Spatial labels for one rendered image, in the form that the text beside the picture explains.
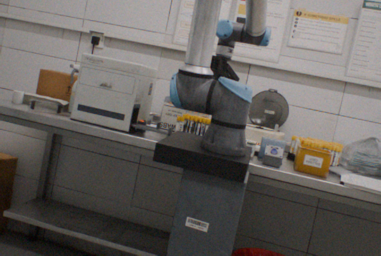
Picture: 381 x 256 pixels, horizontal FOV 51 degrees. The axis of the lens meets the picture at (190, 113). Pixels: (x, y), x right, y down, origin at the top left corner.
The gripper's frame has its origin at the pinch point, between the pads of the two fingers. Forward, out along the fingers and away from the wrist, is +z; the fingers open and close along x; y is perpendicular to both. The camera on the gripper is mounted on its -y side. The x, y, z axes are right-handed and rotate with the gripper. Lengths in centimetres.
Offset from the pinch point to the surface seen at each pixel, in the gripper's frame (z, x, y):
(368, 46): -44, 22, -81
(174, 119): 12.5, -28.5, -2.2
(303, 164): 16.8, 36.3, -18.3
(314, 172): 18.8, 40.4, -21.1
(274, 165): 19.1, 30.5, -7.4
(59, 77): 4, -85, 34
